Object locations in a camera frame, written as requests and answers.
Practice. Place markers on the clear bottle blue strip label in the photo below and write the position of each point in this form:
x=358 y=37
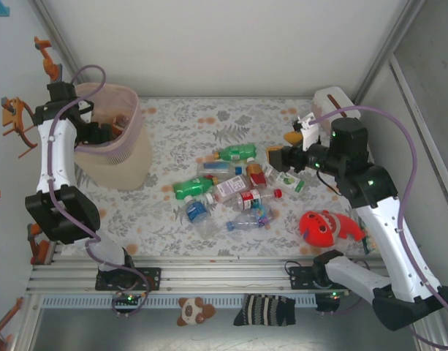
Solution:
x=218 y=168

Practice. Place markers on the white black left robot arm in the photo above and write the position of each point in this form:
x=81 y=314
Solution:
x=61 y=157

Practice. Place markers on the red label bottle red cap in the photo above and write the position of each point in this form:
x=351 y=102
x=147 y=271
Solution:
x=249 y=199

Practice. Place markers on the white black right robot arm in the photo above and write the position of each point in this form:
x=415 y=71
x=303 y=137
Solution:
x=391 y=248

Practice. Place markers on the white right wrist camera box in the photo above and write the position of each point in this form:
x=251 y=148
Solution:
x=309 y=137

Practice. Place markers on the clear bottle blue cap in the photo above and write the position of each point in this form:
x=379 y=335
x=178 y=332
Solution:
x=229 y=188

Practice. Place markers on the green soda bottle yellow cap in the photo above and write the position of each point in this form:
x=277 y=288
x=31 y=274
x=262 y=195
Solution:
x=190 y=186
x=238 y=151

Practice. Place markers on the crushed bottle colourful label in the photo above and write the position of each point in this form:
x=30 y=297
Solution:
x=253 y=219

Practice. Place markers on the brown white panda plush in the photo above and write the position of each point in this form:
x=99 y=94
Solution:
x=190 y=311

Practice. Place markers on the aluminium frame post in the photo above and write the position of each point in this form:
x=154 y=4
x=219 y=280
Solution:
x=395 y=36
x=61 y=40

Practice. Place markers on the brown coffee drink bottle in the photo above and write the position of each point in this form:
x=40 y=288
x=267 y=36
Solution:
x=122 y=122

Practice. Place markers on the black white striped sock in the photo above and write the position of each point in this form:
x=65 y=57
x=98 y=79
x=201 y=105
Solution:
x=264 y=311

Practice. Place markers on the aluminium rail beam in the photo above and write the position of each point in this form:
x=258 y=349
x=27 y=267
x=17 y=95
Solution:
x=227 y=279

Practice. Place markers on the white pink tissue box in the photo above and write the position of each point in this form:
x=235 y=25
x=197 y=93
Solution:
x=324 y=104

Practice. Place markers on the pink plastic bin liner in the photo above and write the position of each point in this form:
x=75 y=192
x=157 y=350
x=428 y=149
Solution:
x=132 y=124

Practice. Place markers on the blue label bottle white cap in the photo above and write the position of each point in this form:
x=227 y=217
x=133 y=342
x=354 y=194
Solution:
x=196 y=212

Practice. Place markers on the small circuit board with LEDs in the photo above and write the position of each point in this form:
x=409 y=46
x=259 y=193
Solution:
x=327 y=301
x=128 y=300

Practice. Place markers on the beige mesh waste bin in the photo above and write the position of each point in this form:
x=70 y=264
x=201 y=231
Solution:
x=117 y=175

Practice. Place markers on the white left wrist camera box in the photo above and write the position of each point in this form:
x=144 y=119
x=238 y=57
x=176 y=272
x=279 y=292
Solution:
x=86 y=111

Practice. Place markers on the orange claw gripper wall sticker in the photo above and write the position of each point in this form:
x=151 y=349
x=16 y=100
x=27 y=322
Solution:
x=11 y=117

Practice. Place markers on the lime juice bottle white cap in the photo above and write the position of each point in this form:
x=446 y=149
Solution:
x=287 y=181

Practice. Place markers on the red fish plush toy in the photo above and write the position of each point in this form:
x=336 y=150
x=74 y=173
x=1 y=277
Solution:
x=318 y=228

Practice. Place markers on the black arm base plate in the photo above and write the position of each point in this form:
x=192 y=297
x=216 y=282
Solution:
x=152 y=278
x=298 y=278

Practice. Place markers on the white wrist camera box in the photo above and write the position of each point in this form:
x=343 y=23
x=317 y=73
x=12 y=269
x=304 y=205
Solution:
x=309 y=137
x=86 y=111

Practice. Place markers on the teal wall sticker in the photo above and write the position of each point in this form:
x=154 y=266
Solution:
x=2 y=8

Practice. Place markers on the teal polka dot sock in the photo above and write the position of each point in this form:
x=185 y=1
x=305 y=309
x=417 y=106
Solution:
x=370 y=243

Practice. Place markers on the floral tablecloth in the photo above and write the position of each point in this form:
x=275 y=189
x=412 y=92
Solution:
x=245 y=109

